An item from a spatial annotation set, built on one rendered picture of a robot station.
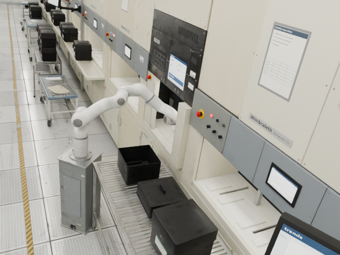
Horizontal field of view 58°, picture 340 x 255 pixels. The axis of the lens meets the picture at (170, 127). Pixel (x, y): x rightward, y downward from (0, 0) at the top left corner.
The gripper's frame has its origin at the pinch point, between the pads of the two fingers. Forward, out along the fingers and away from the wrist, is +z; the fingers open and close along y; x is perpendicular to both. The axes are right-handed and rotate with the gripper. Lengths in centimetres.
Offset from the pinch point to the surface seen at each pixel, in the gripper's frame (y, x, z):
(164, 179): 35, -33, -44
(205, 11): 21, 88, -25
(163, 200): 56, -33, -54
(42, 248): -7, -119, -130
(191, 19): 5, 79, -24
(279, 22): 87, 94, -25
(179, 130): 22.1, 1.4, -29.5
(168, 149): -3.9, -31.8, -22.4
